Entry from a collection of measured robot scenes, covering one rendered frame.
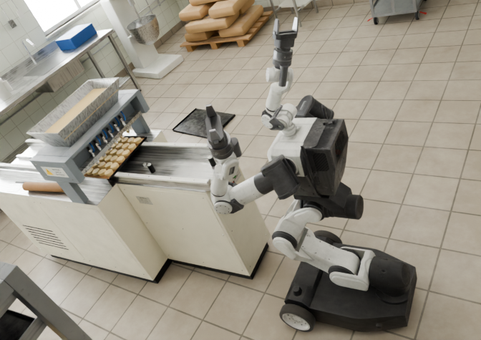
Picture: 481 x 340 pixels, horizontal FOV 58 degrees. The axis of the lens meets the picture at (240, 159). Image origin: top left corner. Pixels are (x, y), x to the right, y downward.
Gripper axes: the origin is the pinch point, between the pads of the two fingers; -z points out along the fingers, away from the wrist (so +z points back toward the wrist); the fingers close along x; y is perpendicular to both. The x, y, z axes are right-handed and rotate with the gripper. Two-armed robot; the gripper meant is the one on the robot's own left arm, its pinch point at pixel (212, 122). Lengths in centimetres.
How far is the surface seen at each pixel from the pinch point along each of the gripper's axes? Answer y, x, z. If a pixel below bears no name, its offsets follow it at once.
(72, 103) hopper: -96, 99, 81
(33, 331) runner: -32, -68, -42
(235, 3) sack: 21, 375, 260
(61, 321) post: -28, -67, -41
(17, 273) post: -29, -62, -53
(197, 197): -26, 21, 92
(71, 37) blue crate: -178, 331, 217
